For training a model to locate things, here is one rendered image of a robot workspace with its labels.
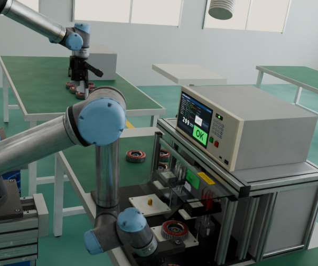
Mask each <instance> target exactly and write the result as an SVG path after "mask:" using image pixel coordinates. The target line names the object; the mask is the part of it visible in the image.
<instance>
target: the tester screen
mask: <svg viewBox="0 0 318 266"><path fill-rule="evenodd" d="M211 113H212V111H210V110H209V109H207V108H206V107H204V106H203V105H201V104H199V103H198V102H196V101H194V100H193V99H191V98H190V97H188V96H186V95H185V94H183V93H182V99H181V106H180V113H179V120H178V126H180V127H181V128H182V129H183V130H185V131H186V132H187V133H188V134H190V135H191V136H192V137H193V138H195V137H194V136H193V130H194V125H196V126H197V127H198V128H200V129H201V130H203V131H204V132H205V133H207V134H208V131H207V130H205V129H204V128H202V127H201V126H200V125H198V124H197V123H196V122H195V118H196V116H198V117H199V118H201V119H202V120H204V121H205V122H206V123H208V124H210V119H211ZM183 117H185V118H186V119H187V120H189V121H190V123H189V126H188V125H187V124H185V123H184V122H183V121H182V120H183ZM179 121H180V122H182V123H183V124H185V125H186V126H187V127H189V128H190V129H191V130H192V133H190V132H189V131H187V130H186V129H185V128H183V127H182V126H181V125H180V124H179ZM208 130H209V128H208ZM195 139H196V138H195ZM196 140H197V141H199V140H198V139H196ZM199 142H200V143H201V144H202V145H204V144H203V143H202V142H201V141H199ZM204 146H206V145H204Z"/></svg>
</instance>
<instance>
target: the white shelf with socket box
mask: <svg viewBox="0 0 318 266"><path fill-rule="evenodd" d="M152 69H153V70H154V71H156V72H158V73H159V74H161V75H163V76H165V77H166V78H168V79H170V80H171V81H173V82H174V83H176V84H189V86H190V87H192V86H201V85H202V84H227V78H225V77H222V76H220V75H218V74H216V73H214V72H212V71H210V70H208V69H206V68H204V67H202V66H200V65H197V64H152Z"/></svg>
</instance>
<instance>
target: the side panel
mask: <svg viewBox="0 0 318 266"><path fill-rule="evenodd" d="M317 217H318V185H315V186H309V187H303V188H297V189H290V190H286V191H280V192H274V193H271V196H270V200H269V204H268V209H267V213H266V217H265V221H264V225H263V229H262V232H261V236H260V240H259V244H258V249H257V253H256V257H253V256H252V259H253V260H255V262H256V263H257V262H258V261H259V262H260V261H265V260H269V259H273V258H276V257H281V256H284V255H288V254H292V253H295V252H299V251H304V250H307V249H308V246H309V243H310V240H311V237H312V234H313V230H314V227H315V223H316V220H317Z"/></svg>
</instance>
